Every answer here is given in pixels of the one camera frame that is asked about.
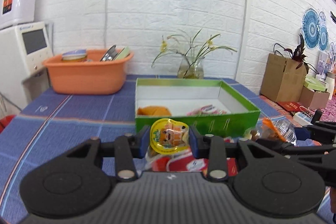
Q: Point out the white wall pipe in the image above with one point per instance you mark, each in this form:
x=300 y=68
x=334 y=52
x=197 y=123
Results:
x=244 y=14

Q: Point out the green cardboard box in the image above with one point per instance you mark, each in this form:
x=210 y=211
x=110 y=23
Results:
x=210 y=123

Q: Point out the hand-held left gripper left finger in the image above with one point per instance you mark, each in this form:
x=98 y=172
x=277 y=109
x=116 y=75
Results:
x=145 y=140

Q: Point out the glass vase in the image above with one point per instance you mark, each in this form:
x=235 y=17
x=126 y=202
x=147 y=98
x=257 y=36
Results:
x=191 y=69

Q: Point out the orange plastic basin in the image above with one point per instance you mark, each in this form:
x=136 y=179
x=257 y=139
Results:
x=84 y=77

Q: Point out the yellow jelly cup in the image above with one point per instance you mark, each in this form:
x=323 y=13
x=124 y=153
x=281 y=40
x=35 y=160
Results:
x=168 y=136

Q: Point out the red snack packet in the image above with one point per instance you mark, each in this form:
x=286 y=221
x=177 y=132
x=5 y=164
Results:
x=181 y=165

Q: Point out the white appliance with screen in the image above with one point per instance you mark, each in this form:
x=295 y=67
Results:
x=18 y=61

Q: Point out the small cardboard box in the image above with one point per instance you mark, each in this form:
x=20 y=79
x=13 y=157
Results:
x=313 y=98

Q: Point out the purple leaf plant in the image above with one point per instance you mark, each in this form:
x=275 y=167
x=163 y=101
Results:
x=298 y=52

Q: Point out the blue plaid tablecloth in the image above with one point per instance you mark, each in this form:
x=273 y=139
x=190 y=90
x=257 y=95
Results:
x=65 y=121

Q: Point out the large blue patterned plate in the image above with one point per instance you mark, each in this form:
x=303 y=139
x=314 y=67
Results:
x=311 y=28

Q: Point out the small blue patterned plate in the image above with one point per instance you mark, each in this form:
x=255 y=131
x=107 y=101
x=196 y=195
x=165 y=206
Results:
x=322 y=18

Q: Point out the clear snack packet orange print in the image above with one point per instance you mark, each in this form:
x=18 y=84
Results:
x=278 y=128

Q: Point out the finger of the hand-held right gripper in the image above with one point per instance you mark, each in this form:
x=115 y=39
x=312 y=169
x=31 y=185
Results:
x=300 y=133
x=273 y=145

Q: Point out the metal bowl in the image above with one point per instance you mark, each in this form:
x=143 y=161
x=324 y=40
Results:
x=108 y=54

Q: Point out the red plastic object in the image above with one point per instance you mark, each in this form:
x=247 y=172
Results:
x=6 y=123

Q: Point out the brown paper bag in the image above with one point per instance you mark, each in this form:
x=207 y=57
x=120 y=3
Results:
x=281 y=79

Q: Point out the white power strip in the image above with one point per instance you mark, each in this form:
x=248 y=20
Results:
x=302 y=117

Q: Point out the red booklet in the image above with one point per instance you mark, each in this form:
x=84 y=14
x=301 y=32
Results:
x=288 y=106

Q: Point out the medium blue patterned plate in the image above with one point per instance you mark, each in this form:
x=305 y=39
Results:
x=323 y=37

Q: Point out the yellow flowering plant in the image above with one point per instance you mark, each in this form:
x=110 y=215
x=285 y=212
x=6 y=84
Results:
x=191 y=48

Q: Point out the light green plate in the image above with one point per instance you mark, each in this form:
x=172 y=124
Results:
x=122 y=54

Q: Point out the pink snack packets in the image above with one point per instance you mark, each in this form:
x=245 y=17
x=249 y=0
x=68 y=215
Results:
x=206 y=110

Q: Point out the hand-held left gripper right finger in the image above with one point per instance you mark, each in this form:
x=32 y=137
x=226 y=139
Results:
x=193 y=140

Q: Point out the light green gift box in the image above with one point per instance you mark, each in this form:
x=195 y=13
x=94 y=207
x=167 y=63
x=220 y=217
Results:
x=315 y=83

